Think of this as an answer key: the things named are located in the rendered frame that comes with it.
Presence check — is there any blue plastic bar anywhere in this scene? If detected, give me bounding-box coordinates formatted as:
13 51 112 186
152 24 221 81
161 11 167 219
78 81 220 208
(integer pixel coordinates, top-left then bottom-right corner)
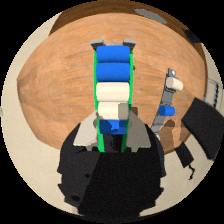
99 119 126 134
96 63 130 83
97 45 130 63
159 105 175 116

